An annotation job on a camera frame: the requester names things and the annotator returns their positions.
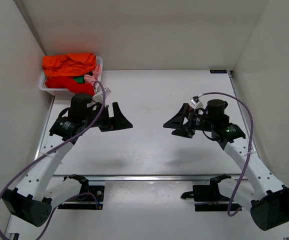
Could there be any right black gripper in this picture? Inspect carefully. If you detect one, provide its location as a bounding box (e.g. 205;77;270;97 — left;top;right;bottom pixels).
163;103;215;139

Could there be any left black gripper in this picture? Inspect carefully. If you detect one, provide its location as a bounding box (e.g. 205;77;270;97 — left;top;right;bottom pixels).
85;97;134;129

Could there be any red t shirt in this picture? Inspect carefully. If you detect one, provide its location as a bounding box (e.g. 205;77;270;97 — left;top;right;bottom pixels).
45;76;95;96

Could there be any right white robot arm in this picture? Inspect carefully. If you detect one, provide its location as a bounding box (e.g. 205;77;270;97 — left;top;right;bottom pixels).
163;97;289;231

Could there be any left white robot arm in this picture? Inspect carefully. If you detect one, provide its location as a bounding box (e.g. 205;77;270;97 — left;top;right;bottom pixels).
2;93;133;227

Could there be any pink t shirt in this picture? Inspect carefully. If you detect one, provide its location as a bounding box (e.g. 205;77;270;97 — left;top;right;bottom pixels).
84;64;102;85

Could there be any green t shirt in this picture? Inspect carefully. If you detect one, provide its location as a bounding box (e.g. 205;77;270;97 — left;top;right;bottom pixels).
73;76;85;84

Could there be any blue table label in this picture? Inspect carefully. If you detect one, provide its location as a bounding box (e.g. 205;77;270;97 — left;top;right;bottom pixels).
209;69;227;74

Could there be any orange t shirt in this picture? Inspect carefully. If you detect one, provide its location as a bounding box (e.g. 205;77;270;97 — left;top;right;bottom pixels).
42;52;97;78

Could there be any white plastic basket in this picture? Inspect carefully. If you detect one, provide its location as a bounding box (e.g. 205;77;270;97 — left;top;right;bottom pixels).
38;56;103;97

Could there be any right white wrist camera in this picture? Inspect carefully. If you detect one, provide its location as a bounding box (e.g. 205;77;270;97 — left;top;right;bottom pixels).
189;96;201;108

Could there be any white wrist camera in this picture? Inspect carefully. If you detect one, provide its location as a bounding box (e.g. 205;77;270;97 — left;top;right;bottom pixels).
189;96;201;108
92;87;111;103

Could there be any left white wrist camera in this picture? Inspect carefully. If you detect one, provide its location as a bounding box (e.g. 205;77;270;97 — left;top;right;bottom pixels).
92;87;111;103

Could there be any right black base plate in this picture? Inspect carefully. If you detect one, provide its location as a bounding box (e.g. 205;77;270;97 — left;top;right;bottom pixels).
180;185;230;212

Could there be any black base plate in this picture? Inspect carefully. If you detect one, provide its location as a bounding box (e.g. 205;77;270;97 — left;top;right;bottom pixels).
180;185;230;212
57;181;105;211

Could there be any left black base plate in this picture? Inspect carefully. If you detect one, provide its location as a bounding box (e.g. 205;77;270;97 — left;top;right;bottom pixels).
57;181;105;211

